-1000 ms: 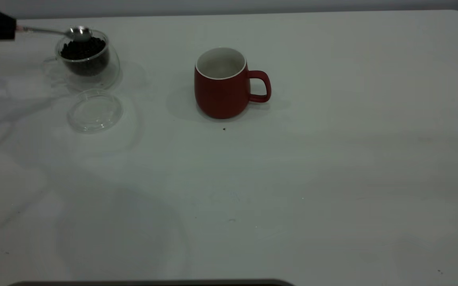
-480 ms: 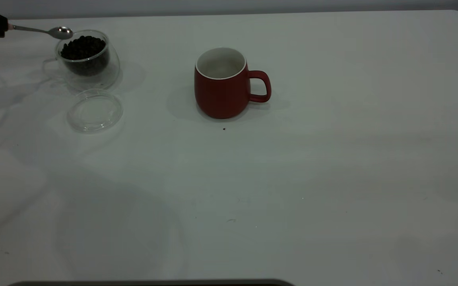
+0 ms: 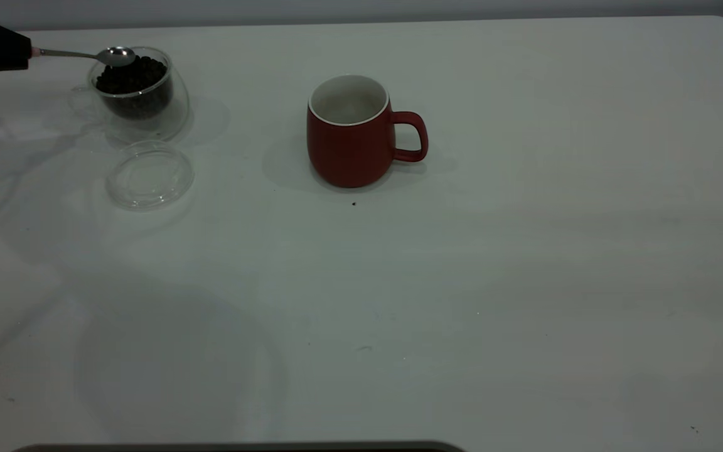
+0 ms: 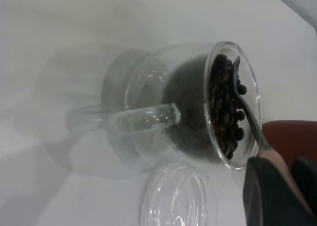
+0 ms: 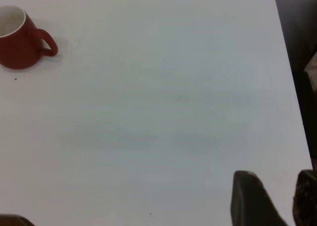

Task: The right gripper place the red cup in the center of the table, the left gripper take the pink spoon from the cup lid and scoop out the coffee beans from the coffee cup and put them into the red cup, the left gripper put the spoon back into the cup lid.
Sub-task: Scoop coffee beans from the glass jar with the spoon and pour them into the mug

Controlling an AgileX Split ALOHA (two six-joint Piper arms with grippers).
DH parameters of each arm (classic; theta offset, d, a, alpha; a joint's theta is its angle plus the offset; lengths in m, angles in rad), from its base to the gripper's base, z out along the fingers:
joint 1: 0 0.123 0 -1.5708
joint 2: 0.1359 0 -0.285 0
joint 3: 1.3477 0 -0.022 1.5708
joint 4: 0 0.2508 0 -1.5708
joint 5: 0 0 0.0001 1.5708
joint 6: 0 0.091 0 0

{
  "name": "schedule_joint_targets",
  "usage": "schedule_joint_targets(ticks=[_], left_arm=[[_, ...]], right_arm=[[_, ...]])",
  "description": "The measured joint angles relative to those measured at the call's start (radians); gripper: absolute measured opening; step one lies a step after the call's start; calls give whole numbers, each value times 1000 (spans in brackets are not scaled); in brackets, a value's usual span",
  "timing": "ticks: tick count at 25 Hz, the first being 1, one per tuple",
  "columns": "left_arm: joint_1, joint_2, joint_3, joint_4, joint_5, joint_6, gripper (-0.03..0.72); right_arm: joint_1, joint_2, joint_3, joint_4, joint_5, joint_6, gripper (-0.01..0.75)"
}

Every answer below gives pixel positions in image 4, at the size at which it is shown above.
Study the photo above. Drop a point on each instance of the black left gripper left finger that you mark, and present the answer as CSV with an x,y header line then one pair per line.
x,y
270,201

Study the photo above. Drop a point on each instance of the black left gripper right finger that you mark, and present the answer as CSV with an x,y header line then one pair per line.
x,y
308,171

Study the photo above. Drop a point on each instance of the red ceramic mug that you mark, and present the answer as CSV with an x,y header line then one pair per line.
x,y
292,136

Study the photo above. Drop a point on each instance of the dark coffee beans pile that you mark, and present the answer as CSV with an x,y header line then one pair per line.
x,y
220,107

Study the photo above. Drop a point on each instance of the clear glass cup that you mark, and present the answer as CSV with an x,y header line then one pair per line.
x,y
148,117

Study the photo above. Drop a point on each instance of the small clear glass dish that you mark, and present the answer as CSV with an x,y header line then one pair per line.
x,y
173,198

